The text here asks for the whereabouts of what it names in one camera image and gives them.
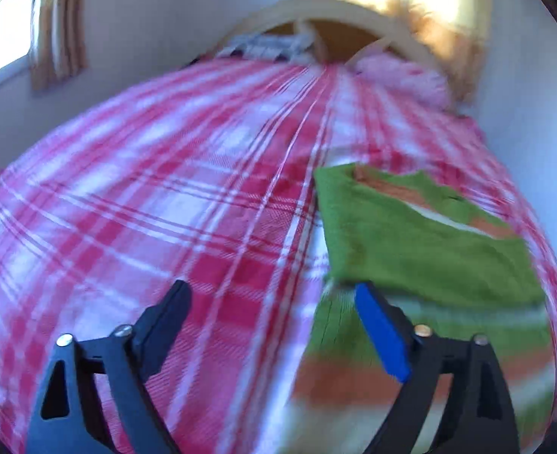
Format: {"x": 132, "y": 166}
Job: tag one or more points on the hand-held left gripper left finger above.
{"x": 170, "y": 311}

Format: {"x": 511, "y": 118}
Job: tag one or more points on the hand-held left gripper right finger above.
{"x": 381, "y": 331}

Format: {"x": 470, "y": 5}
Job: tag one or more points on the green knitted striped sweater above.
{"x": 415, "y": 265}

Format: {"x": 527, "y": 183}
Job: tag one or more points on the red plaid bed sheet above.
{"x": 155, "y": 189}

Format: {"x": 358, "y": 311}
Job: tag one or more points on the pink pillow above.
{"x": 401, "y": 78}

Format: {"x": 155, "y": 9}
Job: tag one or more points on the grey patterned pillow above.
{"x": 269, "y": 47}

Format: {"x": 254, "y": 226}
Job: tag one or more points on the beige floral curtain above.
{"x": 415, "y": 9}
{"x": 60, "y": 23}

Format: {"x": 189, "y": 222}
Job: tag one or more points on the cream and brown headboard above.
{"x": 335, "y": 14}

